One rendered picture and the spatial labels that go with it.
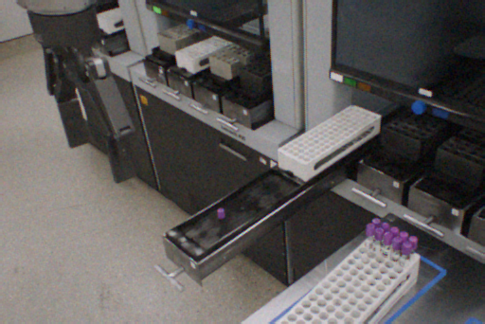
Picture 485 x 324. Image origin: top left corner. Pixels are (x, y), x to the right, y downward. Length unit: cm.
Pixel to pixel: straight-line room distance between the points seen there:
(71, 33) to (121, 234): 187
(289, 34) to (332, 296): 81
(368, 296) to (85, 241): 178
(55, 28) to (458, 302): 78
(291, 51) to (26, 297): 148
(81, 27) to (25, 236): 206
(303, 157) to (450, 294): 47
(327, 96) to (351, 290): 67
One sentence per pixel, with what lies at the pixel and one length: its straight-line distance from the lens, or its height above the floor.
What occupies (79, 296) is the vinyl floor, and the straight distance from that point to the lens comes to 230.
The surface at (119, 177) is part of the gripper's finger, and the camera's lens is 74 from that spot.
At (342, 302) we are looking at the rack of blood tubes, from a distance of 93.
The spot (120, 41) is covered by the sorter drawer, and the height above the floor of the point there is 78.
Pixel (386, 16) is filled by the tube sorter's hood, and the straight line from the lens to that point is 126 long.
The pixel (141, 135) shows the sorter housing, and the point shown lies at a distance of 238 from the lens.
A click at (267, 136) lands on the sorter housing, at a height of 73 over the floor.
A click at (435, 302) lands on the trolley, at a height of 82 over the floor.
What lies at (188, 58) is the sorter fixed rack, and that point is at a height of 87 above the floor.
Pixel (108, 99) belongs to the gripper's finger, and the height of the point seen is 130.
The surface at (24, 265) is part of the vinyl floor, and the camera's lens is 254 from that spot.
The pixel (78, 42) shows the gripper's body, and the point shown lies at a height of 136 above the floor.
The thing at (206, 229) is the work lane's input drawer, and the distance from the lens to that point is 120.
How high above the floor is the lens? 160
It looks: 37 degrees down
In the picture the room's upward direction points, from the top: 5 degrees counter-clockwise
